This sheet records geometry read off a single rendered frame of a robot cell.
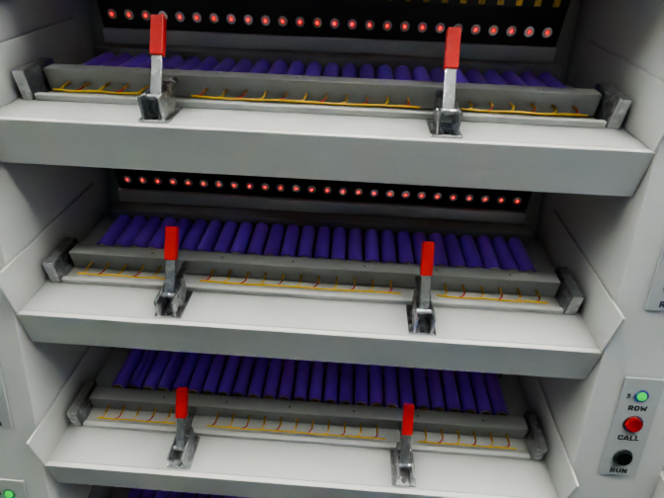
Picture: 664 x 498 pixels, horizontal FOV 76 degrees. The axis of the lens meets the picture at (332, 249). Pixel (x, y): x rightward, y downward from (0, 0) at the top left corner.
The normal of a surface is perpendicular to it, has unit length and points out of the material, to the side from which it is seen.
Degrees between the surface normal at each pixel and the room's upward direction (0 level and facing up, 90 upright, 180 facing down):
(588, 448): 90
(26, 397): 90
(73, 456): 21
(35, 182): 90
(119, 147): 111
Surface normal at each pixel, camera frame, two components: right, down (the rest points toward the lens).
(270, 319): 0.03, -0.79
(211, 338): -0.06, 0.61
